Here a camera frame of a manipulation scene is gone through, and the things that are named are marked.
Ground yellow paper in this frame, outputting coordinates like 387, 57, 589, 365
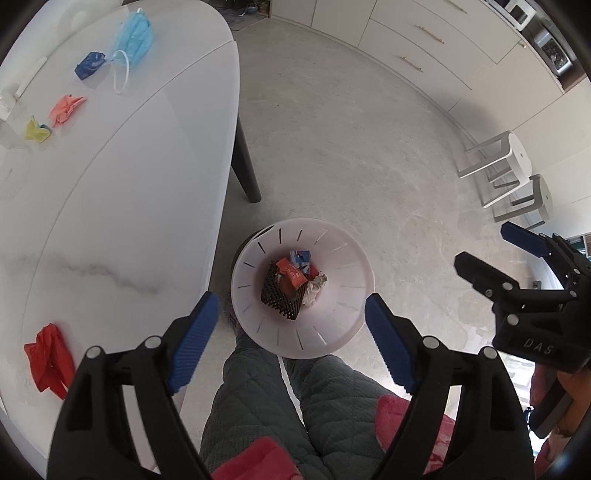
24, 116, 53, 143

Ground grey round stool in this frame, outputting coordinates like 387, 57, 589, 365
492, 173, 552, 232

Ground stainless steel appliance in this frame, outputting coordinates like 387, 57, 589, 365
531, 18, 575, 77

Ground black table leg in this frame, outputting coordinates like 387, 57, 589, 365
231, 117, 262, 204

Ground grey fuzzy slipper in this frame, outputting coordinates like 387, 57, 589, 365
223, 295, 247, 342

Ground blue face mask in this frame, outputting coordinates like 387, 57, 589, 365
109, 8, 154, 95

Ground white tissue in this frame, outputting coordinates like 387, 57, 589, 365
302, 273, 328, 308

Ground red packet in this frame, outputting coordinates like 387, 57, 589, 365
276, 258, 309, 289

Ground person's quilted grey pants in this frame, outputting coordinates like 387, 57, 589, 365
199, 330, 416, 480

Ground white microwave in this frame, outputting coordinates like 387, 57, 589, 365
502, 0, 536, 31

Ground orange paper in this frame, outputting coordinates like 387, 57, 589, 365
48, 93, 88, 127

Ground row of shoes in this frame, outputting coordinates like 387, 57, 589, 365
222, 0, 271, 17

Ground white plastic waste bin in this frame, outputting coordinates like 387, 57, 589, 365
231, 218, 376, 360

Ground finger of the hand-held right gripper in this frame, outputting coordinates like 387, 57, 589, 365
455, 251, 573, 324
500, 220, 591, 289

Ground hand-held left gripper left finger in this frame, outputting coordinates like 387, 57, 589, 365
46, 291, 221, 480

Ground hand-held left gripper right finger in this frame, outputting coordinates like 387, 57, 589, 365
364, 292, 536, 480

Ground red plastic bag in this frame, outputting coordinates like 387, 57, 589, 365
24, 323, 76, 400

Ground beige drawer cabinet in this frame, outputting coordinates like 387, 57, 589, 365
270, 0, 591, 139

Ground black foam net sleeve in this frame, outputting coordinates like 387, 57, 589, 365
260, 263, 308, 321

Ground white round stool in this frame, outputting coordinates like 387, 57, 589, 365
457, 130, 532, 208

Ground person's right hand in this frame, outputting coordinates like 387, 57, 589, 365
556, 369, 589, 435

